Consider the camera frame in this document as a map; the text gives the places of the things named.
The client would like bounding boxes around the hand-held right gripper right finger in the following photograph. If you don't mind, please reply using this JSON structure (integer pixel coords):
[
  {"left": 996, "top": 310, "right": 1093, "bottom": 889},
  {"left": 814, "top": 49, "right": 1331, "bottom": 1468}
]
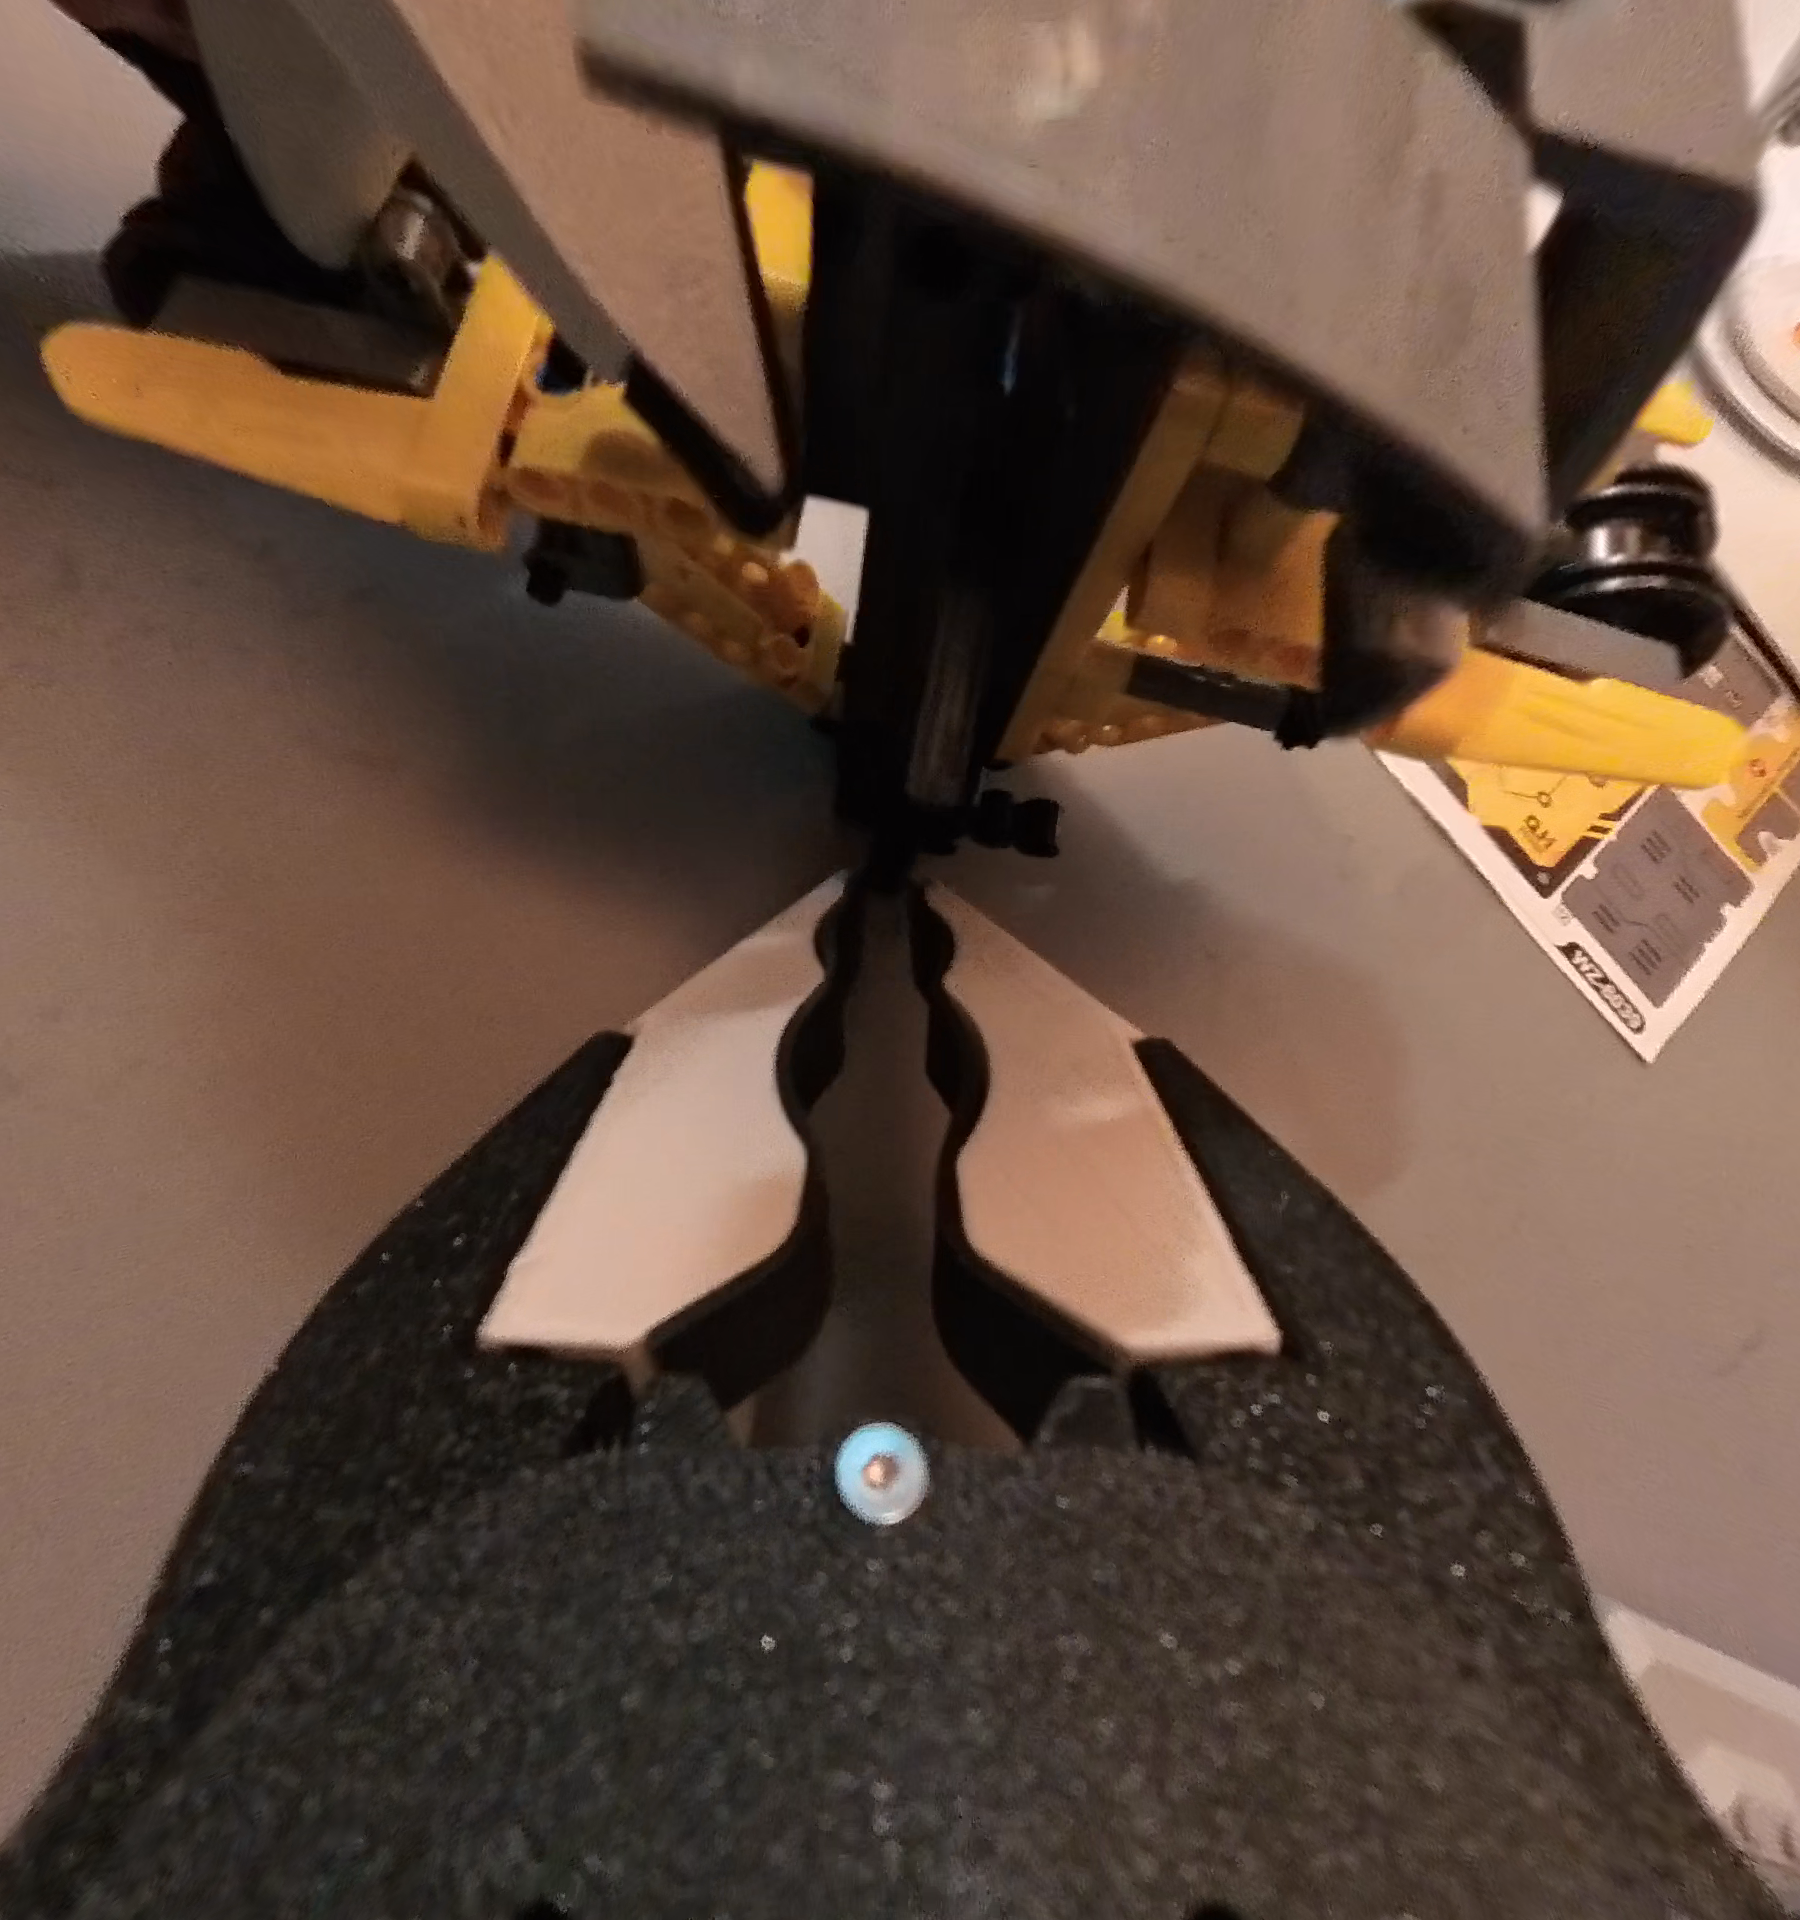
[{"left": 907, "top": 875, "right": 1285, "bottom": 1424}]

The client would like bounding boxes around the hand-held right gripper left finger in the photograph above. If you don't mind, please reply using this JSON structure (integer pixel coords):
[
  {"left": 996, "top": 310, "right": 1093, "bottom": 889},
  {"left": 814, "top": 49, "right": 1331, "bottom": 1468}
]
[{"left": 481, "top": 870, "right": 851, "bottom": 1392}]

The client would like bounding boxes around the yellow toy brick model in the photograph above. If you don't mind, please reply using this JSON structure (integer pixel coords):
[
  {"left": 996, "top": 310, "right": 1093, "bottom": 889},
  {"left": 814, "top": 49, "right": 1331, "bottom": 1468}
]
[{"left": 36, "top": 0, "right": 1764, "bottom": 902}]

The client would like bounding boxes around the yellow sticker sheet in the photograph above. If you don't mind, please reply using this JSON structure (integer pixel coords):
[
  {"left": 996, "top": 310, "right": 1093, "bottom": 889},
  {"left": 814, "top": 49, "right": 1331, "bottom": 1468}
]
[{"left": 1372, "top": 630, "right": 1800, "bottom": 1062}]

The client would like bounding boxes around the white paper sheet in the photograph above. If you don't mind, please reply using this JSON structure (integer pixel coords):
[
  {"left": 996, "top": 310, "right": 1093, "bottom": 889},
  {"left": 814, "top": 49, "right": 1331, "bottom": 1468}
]
[{"left": 1602, "top": 1601, "right": 1800, "bottom": 1920}]

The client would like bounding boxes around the white book stand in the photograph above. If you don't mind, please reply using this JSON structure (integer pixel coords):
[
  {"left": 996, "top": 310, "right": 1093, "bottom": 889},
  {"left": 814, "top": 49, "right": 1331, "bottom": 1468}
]
[{"left": 1680, "top": 0, "right": 1800, "bottom": 739}]

